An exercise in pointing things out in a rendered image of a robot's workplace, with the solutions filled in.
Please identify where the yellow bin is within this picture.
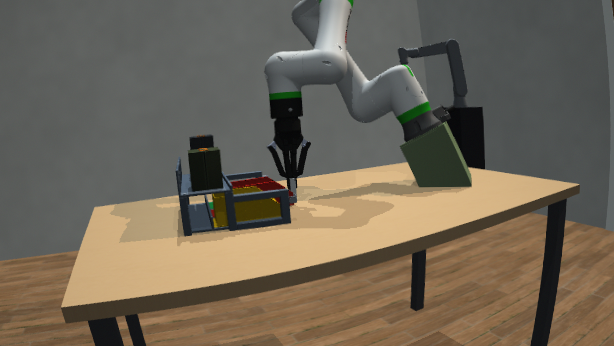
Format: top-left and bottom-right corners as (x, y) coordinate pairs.
(212, 186), (281, 227)

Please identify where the red bin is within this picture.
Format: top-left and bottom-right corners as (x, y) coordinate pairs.
(231, 177), (286, 191)

